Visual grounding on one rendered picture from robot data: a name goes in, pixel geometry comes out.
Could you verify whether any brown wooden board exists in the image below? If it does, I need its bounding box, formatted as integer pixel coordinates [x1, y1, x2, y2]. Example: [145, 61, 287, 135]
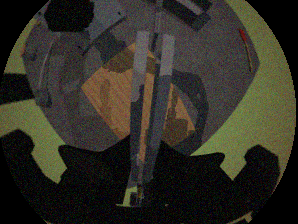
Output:
[81, 43, 196, 163]

